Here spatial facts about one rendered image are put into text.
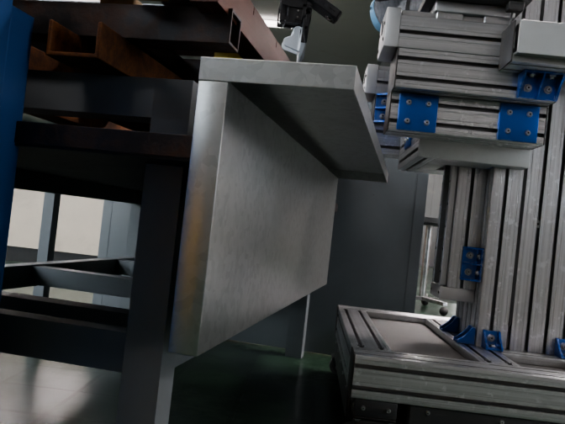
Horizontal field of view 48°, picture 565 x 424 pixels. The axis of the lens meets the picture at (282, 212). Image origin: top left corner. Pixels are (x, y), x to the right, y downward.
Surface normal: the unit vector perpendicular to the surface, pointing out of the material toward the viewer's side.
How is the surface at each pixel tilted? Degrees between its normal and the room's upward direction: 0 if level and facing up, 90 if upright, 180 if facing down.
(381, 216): 90
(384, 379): 90
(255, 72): 90
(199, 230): 90
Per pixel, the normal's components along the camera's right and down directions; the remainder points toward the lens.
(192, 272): -0.19, -0.04
